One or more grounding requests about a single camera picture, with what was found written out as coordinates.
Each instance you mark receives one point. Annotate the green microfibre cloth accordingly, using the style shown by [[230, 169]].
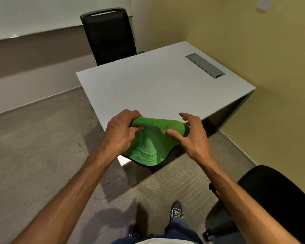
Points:
[[150, 144]]

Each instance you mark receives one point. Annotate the person's right thumb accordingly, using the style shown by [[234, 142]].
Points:
[[174, 134]]

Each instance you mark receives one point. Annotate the black office chair with castors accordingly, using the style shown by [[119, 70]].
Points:
[[282, 195]]

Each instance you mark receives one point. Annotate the person's left thumb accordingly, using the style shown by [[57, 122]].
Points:
[[137, 129]]

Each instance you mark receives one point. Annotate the person's right forearm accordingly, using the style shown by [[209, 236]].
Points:
[[236, 200]]

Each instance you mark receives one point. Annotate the person's left hand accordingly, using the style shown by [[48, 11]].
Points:
[[117, 134]]

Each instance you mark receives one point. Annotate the person's right hand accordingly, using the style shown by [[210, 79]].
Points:
[[195, 142]]

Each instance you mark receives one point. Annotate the dark blue sneaker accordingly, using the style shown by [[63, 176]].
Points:
[[134, 231], [176, 210]]

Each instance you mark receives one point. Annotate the white wall plate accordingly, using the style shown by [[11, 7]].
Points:
[[264, 3]]

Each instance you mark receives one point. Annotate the person's white shirt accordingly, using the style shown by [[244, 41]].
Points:
[[165, 241]]

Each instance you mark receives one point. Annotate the person's left forearm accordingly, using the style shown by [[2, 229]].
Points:
[[73, 195]]

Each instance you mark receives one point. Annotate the white wall board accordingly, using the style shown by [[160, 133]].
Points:
[[40, 15]]

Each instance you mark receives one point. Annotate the person's blue jeans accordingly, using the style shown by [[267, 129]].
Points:
[[178, 229]]

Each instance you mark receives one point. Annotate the black high-back office chair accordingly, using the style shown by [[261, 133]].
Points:
[[109, 38]]

